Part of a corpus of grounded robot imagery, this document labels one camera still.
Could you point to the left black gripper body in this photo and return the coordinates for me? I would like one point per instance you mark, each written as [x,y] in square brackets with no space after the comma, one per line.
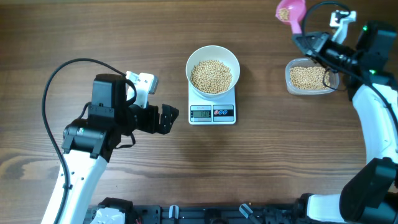
[145,119]

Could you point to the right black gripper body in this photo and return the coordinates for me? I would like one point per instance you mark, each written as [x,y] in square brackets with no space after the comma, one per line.
[338,56]

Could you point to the pink plastic measuring scoop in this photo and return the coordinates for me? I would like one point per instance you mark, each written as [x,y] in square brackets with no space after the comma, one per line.
[291,12]

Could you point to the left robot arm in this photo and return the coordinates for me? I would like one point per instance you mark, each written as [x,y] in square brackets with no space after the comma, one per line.
[118,107]

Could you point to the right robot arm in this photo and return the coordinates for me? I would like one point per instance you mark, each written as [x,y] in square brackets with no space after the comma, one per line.
[366,198]

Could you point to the white digital kitchen scale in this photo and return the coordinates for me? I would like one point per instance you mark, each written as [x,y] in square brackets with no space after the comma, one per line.
[220,110]

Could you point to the soybeans in white bowl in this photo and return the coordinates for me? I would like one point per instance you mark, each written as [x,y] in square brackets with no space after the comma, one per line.
[211,76]

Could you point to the white bowl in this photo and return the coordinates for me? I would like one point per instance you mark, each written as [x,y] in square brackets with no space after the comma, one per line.
[214,52]

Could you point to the clear plastic container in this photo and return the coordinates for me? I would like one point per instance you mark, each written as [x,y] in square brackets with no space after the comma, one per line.
[306,62]

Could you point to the pile of soybeans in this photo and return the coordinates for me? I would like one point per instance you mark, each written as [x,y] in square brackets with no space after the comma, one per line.
[309,78]

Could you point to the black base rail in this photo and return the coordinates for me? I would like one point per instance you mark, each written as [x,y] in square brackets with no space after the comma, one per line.
[140,214]

